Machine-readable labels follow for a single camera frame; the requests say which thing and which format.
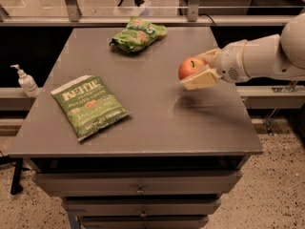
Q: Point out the grey drawer cabinet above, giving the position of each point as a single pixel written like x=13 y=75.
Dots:
x=169 y=131

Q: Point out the bottom grey drawer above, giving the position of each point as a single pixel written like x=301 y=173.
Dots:
x=144 y=223

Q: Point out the green Kettle jalapeno chip bag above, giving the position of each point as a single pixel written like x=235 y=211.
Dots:
x=89 y=105

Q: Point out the green rice chip bag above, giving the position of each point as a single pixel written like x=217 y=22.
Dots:
x=138 y=35

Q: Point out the middle grey drawer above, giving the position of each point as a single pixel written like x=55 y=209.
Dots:
x=142 y=207

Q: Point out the metal railing frame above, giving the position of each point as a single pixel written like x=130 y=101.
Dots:
x=103 y=13

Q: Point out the black stand leg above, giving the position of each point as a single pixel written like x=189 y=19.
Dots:
x=17 y=163

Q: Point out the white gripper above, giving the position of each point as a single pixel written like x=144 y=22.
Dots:
x=231 y=62

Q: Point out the red apple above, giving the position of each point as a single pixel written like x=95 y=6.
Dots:
x=190 y=66

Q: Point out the grey drawer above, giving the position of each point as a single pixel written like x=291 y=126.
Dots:
x=144 y=223
x=142 y=207
x=94 y=185

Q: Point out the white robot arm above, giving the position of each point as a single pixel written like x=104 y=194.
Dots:
x=279 y=56

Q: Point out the top grey drawer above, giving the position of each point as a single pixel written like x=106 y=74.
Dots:
x=94 y=185

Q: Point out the white pump sanitizer bottle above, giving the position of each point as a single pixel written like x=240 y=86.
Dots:
x=26 y=82

